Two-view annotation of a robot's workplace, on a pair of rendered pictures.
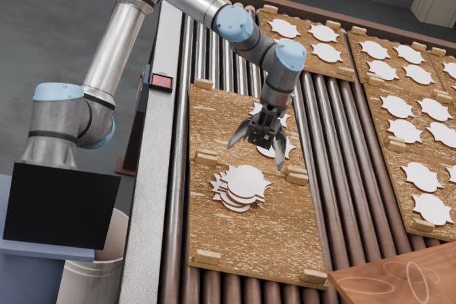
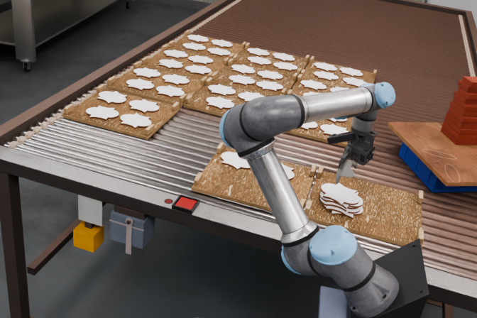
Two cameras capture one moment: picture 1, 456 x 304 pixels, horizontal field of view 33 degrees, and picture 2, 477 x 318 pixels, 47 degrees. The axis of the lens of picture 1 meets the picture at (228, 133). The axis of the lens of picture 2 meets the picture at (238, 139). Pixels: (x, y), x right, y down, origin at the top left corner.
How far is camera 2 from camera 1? 2.11 m
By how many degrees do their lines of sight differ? 56
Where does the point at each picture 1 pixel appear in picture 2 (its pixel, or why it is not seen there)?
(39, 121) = (363, 267)
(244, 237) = (387, 215)
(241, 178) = (338, 194)
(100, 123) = not seen: hidden behind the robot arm
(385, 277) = (441, 163)
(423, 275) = (431, 150)
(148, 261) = not seen: hidden behind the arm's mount
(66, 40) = not seen: outside the picture
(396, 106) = (219, 102)
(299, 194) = (332, 177)
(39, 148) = (382, 281)
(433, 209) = (335, 130)
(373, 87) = (192, 103)
